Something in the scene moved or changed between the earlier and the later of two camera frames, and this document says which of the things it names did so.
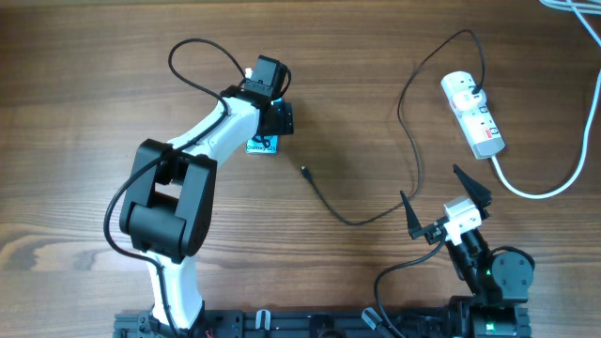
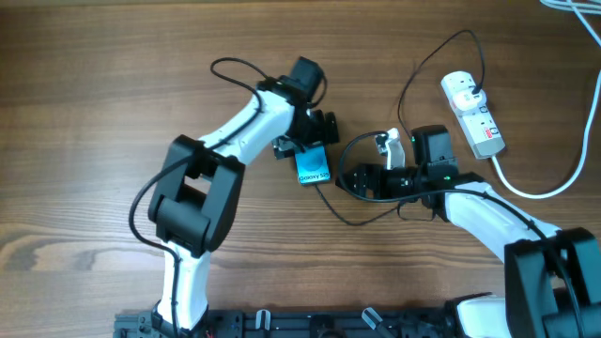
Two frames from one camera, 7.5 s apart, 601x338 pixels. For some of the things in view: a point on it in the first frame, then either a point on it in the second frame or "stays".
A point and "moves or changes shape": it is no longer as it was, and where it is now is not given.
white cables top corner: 579,7 stays
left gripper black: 283,125 -> 317,134
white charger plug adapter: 464,99 stays
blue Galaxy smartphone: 268,145 moves or changes shape
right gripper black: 432,231 -> 378,172
